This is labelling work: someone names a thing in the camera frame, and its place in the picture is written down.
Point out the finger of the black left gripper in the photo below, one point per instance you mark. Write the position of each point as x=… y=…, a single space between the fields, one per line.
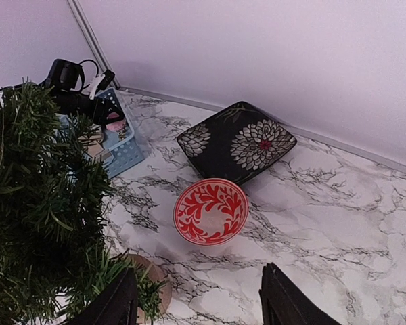
x=110 y=113

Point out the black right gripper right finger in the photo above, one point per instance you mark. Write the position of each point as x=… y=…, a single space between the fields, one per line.
x=284 y=303

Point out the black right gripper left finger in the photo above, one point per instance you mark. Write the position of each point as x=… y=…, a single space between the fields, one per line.
x=117 y=303

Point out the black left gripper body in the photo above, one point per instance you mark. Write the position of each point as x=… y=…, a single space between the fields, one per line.
x=72 y=104

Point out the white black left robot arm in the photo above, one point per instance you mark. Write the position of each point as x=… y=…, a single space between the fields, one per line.
x=69 y=77

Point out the small green christmas tree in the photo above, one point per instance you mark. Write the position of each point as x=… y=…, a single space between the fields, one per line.
x=53 y=255

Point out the pink fluffy pompom ornament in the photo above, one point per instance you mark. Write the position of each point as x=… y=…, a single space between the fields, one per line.
x=116 y=126

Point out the gold berry sprig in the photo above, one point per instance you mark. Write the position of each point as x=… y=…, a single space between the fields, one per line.
x=122 y=133

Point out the light blue perforated plastic basket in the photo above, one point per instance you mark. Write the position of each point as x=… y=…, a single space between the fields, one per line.
x=117 y=156

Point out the beige burlap bow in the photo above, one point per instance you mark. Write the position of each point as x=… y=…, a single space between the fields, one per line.
x=93 y=143

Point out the red white patterned bowl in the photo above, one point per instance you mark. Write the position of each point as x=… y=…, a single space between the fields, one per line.
x=211 y=212

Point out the left aluminium corner post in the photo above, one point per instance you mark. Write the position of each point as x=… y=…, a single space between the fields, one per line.
x=88 y=33

